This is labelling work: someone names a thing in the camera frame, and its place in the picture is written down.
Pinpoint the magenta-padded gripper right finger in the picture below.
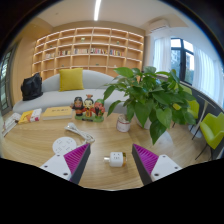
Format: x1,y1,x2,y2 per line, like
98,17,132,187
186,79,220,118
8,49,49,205
131,143,183,187

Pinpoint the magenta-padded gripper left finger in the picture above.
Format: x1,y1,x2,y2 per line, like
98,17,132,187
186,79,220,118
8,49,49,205
39,142,92,185

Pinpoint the white charger with gold band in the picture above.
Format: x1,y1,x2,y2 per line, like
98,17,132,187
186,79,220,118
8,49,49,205
102,151,128,168

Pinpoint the round white power strip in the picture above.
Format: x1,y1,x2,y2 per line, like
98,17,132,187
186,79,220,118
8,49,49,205
52,136,78,156

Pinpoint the flat yellow book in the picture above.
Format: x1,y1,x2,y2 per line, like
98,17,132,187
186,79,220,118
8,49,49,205
41,105,74,121

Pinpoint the lime green chair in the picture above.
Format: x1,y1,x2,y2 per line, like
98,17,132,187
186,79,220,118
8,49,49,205
199,112,224,160
172,83,201,129

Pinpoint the small white printed pot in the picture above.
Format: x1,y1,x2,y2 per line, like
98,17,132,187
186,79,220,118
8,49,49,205
115,113,132,133

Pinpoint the stack of magazines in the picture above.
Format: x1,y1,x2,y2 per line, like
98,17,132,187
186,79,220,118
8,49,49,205
1,112,23,138

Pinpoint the three-figure colourful figurine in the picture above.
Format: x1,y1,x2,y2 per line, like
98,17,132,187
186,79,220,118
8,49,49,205
69,94,107,123

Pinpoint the grey curved sofa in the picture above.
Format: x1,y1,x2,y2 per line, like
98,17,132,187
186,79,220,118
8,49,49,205
12,69,129,116

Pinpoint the green potted plant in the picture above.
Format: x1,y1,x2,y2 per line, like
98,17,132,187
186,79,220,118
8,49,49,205
102,65,198,146

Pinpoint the black bag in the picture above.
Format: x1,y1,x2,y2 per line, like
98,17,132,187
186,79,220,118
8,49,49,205
20,72,44,102

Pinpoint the yellow cushion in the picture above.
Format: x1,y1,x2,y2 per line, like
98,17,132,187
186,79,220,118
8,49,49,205
58,67,85,92

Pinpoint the white sheer curtain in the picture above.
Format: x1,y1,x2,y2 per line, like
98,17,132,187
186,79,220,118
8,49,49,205
153,36,173,73
193,48,224,108

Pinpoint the dark-framed window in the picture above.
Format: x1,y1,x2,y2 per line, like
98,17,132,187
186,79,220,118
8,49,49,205
170,37,195,86

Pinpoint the wooden shelf unit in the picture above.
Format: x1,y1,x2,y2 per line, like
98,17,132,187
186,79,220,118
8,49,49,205
31,26,145,81

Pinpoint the white air conditioner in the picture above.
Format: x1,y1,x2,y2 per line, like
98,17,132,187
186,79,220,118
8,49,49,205
146,18,171,33

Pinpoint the long ceiling light strip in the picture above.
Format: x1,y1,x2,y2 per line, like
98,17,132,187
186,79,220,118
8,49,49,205
93,0,103,22

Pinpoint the white power strip cable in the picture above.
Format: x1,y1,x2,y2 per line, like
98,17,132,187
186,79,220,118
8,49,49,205
64,122,96,145

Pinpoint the glass door with dark frame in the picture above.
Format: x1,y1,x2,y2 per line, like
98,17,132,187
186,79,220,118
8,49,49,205
0,46,16,116

